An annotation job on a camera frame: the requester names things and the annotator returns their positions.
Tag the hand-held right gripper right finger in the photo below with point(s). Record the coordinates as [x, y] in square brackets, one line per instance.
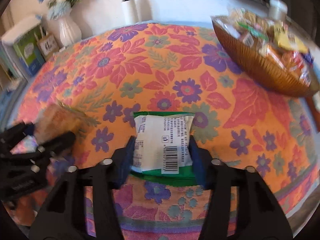
[198, 165]

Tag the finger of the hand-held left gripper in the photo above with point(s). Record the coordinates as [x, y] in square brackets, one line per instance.
[15, 132]
[62, 140]

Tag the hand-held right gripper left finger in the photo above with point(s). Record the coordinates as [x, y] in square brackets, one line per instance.
[123, 165]

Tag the green and white snack packet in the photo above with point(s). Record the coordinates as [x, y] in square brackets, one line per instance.
[162, 140]

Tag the brown ribbed glass bowl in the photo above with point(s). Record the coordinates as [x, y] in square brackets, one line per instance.
[262, 70]

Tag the pile of mixed snacks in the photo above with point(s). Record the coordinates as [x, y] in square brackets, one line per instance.
[270, 42]

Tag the row of upright books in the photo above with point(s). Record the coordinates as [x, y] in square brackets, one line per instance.
[10, 60]

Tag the white paper sheet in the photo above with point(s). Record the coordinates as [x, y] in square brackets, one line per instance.
[20, 30]

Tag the floral orange tablecloth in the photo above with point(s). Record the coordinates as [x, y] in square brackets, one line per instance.
[175, 62]

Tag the white ribbed vase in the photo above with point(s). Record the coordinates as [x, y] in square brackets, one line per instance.
[68, 32]

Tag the white lamp pole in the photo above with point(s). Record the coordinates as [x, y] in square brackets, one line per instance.
[128, 7]

